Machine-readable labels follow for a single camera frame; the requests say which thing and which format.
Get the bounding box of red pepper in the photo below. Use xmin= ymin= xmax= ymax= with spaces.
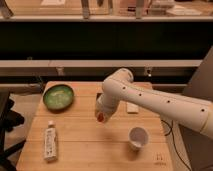
xmin=97 ymin=113 xmax=104 ymax=122

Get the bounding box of black chair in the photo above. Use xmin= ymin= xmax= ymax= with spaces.
xmin=0 ymin=91 xmax=26 ymax=171

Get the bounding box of black cable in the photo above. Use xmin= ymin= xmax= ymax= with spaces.
xmin=161 ymin=118 xmax=193 ymax=171

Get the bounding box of green bowl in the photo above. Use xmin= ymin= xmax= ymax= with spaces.
xmin=43 ymin=84 xmax=74 ymax=111

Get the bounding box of metal rail beam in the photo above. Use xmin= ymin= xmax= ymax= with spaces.
xmin=0 ymin=60 xmax=202 ymax=68

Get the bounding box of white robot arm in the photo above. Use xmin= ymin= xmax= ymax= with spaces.
xmin=95 ymin=68 xmax=213 ymax=139

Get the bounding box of white tube with cap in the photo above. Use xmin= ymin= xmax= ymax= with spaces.
xmin=44 ymin=121 xmax=57 ymax=162

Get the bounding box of white ceramic cup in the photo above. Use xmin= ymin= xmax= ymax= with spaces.
xmin=128 ymin=127 xmax=149 ymax=151

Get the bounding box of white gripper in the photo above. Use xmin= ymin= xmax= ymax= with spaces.
xmin=95 ymin=94 xmax=117 ymax=120

